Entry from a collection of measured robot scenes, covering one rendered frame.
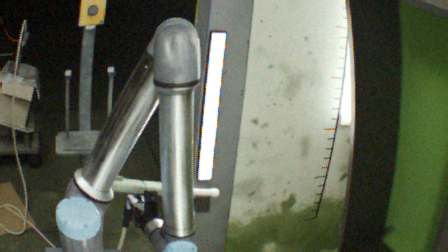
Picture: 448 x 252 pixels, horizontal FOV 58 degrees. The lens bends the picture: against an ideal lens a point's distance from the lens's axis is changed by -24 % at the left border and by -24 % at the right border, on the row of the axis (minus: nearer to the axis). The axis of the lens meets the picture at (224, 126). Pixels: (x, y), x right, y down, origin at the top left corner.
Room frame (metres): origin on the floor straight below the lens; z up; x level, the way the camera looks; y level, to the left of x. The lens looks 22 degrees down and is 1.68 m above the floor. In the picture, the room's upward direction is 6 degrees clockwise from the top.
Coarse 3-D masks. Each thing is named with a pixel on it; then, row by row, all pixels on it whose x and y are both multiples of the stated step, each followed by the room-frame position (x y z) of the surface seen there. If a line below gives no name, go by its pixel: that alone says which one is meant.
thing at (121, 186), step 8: (120, 176) 1.56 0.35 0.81; (120, 184) 1.53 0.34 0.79; (128, 184) 1.55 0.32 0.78; (136, 184) 1.58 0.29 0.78; (144, 184) 1.61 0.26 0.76; (152, 184) 1.62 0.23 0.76; (160, 184) 1.65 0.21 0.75; (120, 192) 1.54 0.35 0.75; (128, 192) 1.55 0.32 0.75; (136, 192) 1.57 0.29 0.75; (160, 192) 1.62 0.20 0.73; (200, 192) 1.73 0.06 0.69; (208, 192) 1.75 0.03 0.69; (216, 192) 1.77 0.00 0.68; (128, 216) 1.56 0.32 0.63; (128, 224) 1.57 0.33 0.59
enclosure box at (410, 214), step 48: (384, 0) 1.62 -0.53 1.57; (432, 0) 1.19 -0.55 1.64; (384, 48) 1.63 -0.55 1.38; (432, 48) 1.57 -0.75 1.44; (384, 96) 1.64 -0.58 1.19; (432, 96) 1.58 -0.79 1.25; (384, 144) 1.67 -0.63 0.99; (432, 144) 1.57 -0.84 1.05; (384, 192) 1.71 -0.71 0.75; (432, 192) 1.54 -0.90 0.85; (384, 240) 1.68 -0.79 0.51; (432, 240) 1.48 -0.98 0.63
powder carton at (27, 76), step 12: (0, 72) 3.08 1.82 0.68; (12, 72) 3.15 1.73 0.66; (24, 72) 3.20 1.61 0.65; (36, 72) 3.12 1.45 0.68; (12, 84) 2.79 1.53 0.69; (24, 84) 2.85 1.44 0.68; (36, 84) 2.90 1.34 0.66; (0, 96) 2.78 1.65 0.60; (12, 96) 2.82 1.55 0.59; (24, 96) 2.81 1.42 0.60; (0, 108) 2.77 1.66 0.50; (24, 108) 2.86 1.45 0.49; (0, 120) 2.77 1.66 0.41; (12, 120) 2.81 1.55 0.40; (24, 120) 2.86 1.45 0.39
